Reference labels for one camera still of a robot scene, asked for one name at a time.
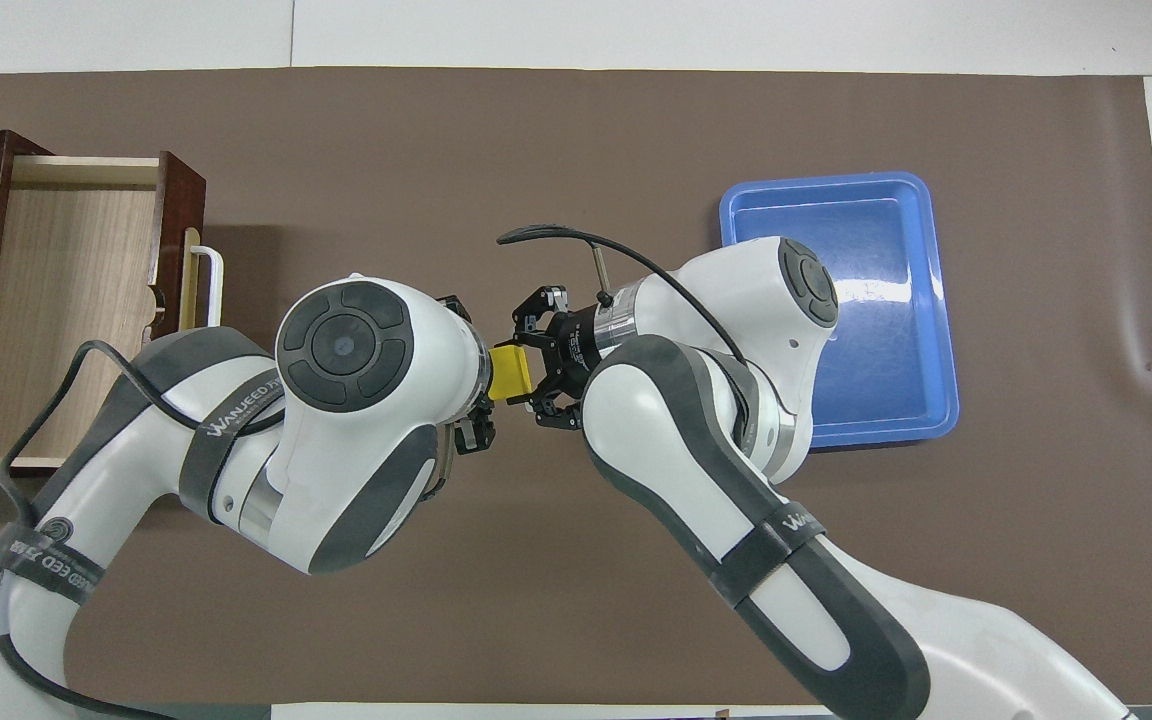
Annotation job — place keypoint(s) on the wooden drawer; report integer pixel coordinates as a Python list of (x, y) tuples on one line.
[(66, 280)]

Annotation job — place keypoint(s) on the yellow cube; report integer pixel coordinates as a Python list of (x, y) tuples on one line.
[(511, 373)]

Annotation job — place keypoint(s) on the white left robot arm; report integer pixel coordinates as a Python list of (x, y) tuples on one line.
[(356, 430)]

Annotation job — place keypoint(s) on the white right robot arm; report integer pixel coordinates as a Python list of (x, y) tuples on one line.
[(696, 440)]

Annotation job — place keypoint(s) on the blue plastic tray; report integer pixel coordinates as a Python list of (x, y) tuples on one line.
[(886, 330)]

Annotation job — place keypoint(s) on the brown table mat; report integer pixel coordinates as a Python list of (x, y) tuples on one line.
[(536, 150)]

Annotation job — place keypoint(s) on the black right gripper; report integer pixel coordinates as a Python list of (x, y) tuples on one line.
[(574, 355)]

